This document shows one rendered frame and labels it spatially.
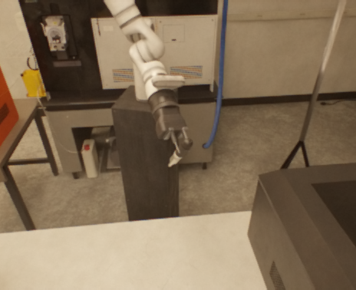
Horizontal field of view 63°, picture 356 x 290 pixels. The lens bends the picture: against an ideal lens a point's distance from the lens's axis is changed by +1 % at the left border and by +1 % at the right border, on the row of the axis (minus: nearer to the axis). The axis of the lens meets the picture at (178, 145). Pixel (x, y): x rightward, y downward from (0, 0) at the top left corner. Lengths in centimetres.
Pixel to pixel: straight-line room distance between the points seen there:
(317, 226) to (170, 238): 47
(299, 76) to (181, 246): 312
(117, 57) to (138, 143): 90
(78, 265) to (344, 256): 69
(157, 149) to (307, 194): 75
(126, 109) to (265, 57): 251
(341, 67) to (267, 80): 88
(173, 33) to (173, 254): 147
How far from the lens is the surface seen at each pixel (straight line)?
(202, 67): 214
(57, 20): 201
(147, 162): 137
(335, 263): 64
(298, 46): 366
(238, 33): 336
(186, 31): 205
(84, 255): 98
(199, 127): 228
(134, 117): 125
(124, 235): 100
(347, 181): 82
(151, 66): 83
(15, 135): 202
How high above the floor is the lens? 168
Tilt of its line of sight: 35 degrees down
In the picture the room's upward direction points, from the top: straight up
